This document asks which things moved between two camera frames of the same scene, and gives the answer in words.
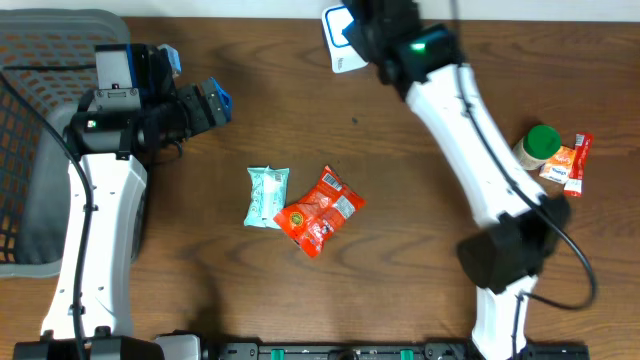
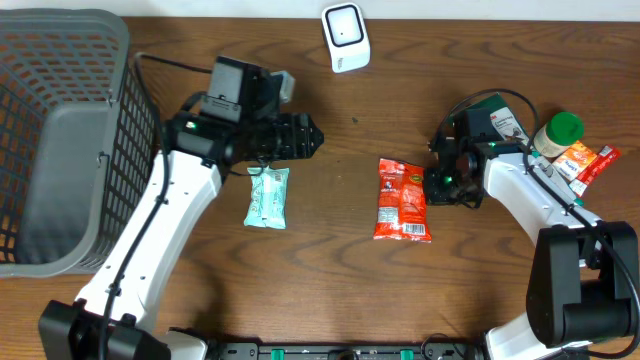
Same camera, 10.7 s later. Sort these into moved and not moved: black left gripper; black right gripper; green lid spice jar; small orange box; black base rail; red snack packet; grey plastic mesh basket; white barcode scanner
Moved: black left gripper; black right gripper; red snack packet; green lid spice jar; small orange box
Not moved: white barcode scanner; grey plastic mesh basket; black base rail
